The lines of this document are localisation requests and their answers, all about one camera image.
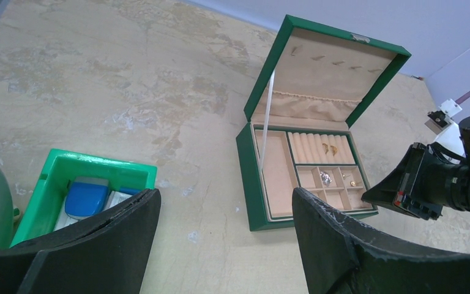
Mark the green jewelry tray insert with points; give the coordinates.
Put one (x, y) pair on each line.
(290, 159)

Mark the blue white item in bin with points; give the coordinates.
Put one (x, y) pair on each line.
(87, 197)

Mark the green jewelry box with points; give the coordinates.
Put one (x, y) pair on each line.
(316, 78)

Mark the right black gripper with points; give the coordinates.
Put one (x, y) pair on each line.
(426, 180)

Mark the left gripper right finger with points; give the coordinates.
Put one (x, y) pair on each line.
(341, 254)

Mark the green plastic bin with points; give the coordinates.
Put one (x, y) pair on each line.
(60, 169)

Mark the silver crystal earring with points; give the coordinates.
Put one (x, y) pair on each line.
(325, 178)

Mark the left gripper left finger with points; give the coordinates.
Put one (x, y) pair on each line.
(105, 253)

